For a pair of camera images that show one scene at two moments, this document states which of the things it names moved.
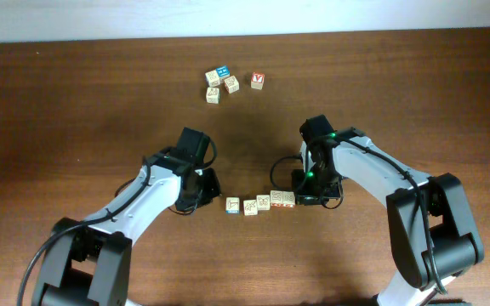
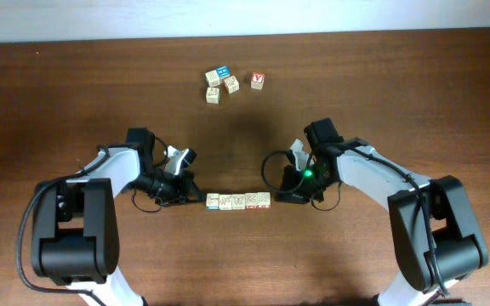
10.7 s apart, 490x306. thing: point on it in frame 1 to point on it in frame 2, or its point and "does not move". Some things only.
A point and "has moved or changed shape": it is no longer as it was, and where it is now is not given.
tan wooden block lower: [213, 95] does not move
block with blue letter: [223, 71] does not move
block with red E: [231, 84] does not move
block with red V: [258, 80] does not move
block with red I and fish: [276, 198] has moved or changed shape
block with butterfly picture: [263, 202] to [238, 201]
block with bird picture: [250, 207] to [225, 201]
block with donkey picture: [213, 78] does not move
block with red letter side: [288, 200] has moved or changed shape
